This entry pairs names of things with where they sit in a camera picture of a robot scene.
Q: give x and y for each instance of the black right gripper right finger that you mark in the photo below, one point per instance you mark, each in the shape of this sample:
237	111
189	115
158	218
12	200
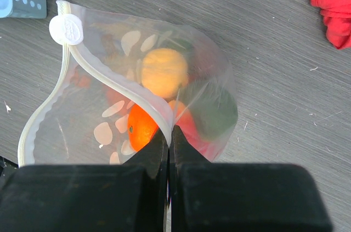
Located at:
181	151

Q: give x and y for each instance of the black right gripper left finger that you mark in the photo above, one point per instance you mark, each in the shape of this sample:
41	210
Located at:
153	157

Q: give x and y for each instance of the green orange fruit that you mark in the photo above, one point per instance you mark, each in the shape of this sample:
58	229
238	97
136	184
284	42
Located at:
213	108

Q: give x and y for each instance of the clear dotted zip bag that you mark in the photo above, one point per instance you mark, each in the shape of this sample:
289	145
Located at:
84	119

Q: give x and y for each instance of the yellow lemon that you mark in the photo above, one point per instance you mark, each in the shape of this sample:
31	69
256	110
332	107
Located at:
164	71

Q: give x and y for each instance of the red cloth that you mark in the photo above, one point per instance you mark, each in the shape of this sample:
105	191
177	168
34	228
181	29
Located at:
336	18

